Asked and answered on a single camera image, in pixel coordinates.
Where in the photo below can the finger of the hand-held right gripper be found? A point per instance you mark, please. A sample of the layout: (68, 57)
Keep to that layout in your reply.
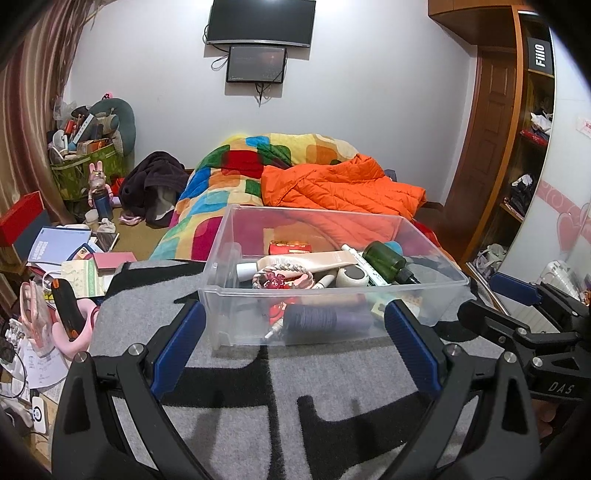
(512, 286)
(494, 321)

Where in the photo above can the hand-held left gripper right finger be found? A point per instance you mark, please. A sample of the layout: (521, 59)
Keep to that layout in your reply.
(413, 346)

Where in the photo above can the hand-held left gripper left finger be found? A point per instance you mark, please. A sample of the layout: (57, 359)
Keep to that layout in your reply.
(178, 346)

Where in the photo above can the clear plastic bin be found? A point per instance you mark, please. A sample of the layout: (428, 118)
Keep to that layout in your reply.
(240, 314)

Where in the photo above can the white marker pen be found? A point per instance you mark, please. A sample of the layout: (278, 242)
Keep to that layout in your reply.
(367, 265)

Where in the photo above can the purple bottle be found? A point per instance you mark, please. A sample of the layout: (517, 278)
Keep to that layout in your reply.
(323, 321)

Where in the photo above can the pink hair clip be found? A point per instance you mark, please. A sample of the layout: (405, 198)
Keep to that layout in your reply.
(270, 280)

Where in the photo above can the person's right hand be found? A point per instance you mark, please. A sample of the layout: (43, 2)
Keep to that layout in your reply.
(547, 415)

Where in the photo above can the white bag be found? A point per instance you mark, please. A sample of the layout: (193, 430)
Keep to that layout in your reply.
(491, 257)

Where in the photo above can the dark green bottle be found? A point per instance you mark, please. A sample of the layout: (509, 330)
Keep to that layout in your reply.
(385, 261)

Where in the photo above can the white round jar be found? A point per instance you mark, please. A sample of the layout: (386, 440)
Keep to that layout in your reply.
(352, 276)

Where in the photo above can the pink notebook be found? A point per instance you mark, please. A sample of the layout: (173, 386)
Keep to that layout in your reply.
(113, 263)

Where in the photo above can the grey black rug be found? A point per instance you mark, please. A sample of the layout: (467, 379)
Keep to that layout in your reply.
(258, 415)

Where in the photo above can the green printed booklet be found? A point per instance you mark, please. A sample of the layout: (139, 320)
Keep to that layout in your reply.
(85, 279)

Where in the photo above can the white pink sliding door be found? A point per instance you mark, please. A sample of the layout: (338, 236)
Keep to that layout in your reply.
(572, 184)

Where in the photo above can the pink cloth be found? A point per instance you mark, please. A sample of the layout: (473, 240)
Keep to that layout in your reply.
(130, 219)

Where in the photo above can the loose white papers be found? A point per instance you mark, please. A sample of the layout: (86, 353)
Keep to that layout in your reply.
(44, 369)

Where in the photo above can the wooden door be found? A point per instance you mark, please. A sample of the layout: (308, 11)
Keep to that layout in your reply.
(485, 152)

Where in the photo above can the beige cream tube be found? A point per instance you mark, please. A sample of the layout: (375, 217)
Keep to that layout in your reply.
(304, 262)

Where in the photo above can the pink pouch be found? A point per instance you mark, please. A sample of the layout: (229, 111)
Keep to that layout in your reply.
(37, 318)

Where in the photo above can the red packet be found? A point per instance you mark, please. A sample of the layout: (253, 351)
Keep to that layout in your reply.
(288, 248)

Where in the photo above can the white mug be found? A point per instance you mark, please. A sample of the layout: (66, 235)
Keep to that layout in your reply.
(91, 218)

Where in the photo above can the white charger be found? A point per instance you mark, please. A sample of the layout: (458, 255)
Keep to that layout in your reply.
(38, 415)

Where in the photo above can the blue book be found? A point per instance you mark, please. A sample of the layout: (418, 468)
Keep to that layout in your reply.
(57, 244)

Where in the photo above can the colourful patchwork blanket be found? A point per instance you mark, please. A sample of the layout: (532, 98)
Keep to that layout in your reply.
(217, 194)

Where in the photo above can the blue metal bottle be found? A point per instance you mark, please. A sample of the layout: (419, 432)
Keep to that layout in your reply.
(102, 206)

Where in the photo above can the dark cloth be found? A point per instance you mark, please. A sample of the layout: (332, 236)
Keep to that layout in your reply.
(147, 180)

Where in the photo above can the orange down jacket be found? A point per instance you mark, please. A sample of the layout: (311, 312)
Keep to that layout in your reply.
(341, 189)

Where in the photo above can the pink rabbit figure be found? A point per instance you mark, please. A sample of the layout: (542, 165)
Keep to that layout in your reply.
(98, 177)

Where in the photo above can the green storage bag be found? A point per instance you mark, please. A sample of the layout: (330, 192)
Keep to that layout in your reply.
(76, 177)

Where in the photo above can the red box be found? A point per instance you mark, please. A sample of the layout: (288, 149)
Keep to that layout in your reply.
(18, 219)

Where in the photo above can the grey neck pillow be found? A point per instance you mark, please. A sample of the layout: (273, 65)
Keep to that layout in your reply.
(124, 120)

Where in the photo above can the black printed box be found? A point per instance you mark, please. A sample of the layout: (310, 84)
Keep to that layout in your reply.
(540, 53)

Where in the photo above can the wooden wardrobe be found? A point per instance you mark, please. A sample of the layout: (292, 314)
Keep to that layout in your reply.
(498, 27)

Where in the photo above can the striped curtain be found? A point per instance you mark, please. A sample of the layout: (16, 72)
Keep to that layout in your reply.
(27, 115)

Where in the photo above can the tablet with white frame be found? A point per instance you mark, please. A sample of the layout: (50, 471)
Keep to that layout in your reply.
(107, 241)

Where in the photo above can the small wall monitor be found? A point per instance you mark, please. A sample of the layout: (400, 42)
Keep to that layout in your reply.
(256, 64)

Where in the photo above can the large wall television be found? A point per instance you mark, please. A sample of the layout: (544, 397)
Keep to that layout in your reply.
(261, 21)

